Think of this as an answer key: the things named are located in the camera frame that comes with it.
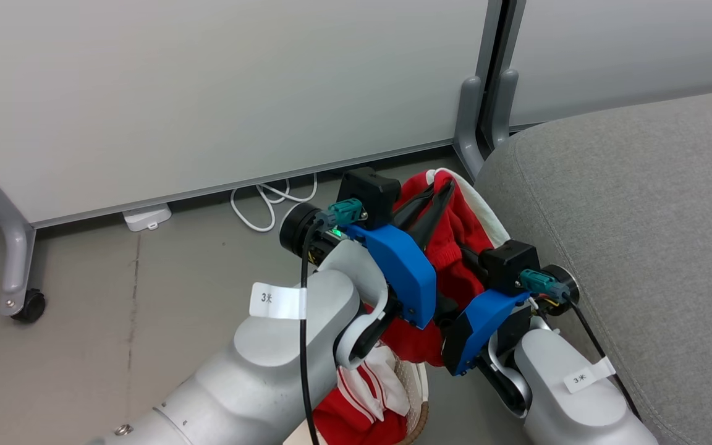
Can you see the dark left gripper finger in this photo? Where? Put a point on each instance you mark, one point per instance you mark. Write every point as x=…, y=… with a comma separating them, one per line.
x=415, y=204
x=435, y=216

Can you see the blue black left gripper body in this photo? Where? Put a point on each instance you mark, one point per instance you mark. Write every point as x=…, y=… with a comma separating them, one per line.
x=402, y=272

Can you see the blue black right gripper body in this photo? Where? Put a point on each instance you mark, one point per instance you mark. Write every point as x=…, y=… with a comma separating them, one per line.
x=479, y=327

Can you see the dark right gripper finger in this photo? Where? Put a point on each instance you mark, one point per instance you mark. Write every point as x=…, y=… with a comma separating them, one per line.
x=472, y=261

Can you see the red and white clothing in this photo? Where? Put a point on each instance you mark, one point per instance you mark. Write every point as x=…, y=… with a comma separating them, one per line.
x=458, y=247

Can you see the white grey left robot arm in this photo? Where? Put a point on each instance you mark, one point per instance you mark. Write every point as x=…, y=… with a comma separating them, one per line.
x=257, y=371

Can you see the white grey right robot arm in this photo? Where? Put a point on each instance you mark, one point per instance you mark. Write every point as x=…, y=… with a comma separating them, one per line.
x=572, y=414

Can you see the grey fabric sofa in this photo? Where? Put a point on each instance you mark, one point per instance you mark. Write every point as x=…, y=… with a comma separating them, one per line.
x=640, y=235

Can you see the wide white partition panel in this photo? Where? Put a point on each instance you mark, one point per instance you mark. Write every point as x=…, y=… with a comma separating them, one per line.
x=207, y=93

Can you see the narrow white partition panel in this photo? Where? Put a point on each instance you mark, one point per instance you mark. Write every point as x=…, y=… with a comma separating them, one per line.
x=628, y=49

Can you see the white power adapter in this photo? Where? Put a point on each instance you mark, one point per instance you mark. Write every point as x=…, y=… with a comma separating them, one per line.
x=146, y=216

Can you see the black caster wheel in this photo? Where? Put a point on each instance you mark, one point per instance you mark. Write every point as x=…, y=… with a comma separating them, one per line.
x=31, y=306

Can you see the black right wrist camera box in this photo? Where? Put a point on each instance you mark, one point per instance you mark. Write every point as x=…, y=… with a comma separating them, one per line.
x=507, y=262

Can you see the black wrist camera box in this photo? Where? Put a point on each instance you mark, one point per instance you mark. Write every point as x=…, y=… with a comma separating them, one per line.
x=507, y=262
x=368, y=194

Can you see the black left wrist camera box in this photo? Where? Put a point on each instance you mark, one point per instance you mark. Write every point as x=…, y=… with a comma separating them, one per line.
x=368, y=194

